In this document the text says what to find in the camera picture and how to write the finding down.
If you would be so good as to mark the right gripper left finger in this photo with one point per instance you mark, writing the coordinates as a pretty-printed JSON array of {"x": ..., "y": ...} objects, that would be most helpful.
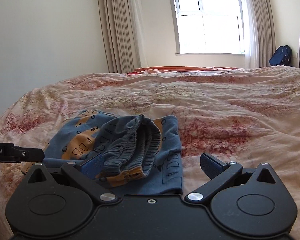
[{"x": 83, "y": 175}]

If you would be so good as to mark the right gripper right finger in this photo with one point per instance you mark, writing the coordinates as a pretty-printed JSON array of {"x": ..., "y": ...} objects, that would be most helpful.
[{"x": 221, "y": 175}]

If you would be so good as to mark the blue patterned children's pants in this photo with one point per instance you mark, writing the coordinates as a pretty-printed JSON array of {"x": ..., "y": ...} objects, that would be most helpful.
[{"x": 130, "y": 154}]

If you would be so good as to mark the pink floral bed quilt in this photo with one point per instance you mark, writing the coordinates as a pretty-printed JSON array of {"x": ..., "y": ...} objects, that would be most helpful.
[{"x": 249, "y": 116}]

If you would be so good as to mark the orange bed sheet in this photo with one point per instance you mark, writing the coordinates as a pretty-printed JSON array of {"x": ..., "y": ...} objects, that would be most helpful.
[{"x": 167, "y": 69}]

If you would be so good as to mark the blue backpack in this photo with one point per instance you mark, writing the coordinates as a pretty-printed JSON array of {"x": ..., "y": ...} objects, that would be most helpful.
[{"x": 282, "y": 56}]

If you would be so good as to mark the right beige curtain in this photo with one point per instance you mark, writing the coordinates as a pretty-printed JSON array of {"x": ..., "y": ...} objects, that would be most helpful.
[{"x": 259, "y": 33}]

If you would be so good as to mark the beige curtain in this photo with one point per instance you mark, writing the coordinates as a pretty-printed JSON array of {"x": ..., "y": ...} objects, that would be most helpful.
[
  {"x": 259, "y": 33},
  {"x": 122, "y": 32}
]

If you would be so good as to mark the white framed window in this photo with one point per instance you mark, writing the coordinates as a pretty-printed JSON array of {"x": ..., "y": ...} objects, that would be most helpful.
[{"x": 209, "y": 26}]

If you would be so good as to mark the left beige curtain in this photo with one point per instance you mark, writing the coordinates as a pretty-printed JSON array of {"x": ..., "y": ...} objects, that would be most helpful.
[{"x": 122, "y": 32}]

